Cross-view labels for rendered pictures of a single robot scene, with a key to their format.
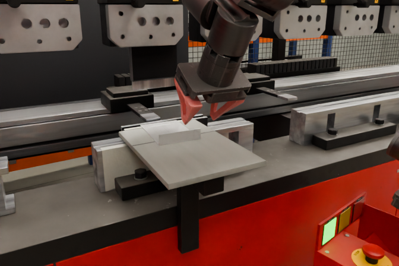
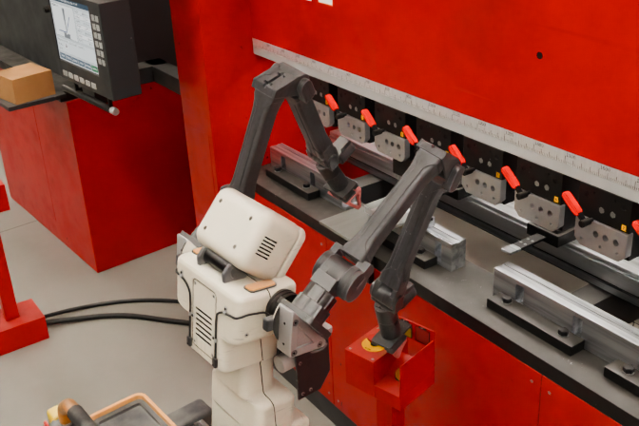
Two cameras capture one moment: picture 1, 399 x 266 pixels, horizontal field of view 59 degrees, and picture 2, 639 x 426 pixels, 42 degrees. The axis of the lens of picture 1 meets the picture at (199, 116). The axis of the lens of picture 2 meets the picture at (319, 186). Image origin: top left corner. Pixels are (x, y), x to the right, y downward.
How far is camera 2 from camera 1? 2.49 m
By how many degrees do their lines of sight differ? 78
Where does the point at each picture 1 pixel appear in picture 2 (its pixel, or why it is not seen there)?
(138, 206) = not seen: hidden behind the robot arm
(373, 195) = (504, 379)
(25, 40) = (347, 132)
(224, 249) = not seen: hidden behind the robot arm
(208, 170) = (336, 227)
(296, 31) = (474, 190)
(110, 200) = not seen: hidden behind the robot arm
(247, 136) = (447, 251)
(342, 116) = (532, 298)
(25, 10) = (348, 119)
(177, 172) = (331, 221)
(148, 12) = (389, 137)
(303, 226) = (438, 341)
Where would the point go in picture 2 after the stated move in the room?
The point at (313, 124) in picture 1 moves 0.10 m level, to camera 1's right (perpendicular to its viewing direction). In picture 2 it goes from (501, 282) to (513, 301)
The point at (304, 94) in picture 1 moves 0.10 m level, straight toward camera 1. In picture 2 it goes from (620, 280) to (582, 278)
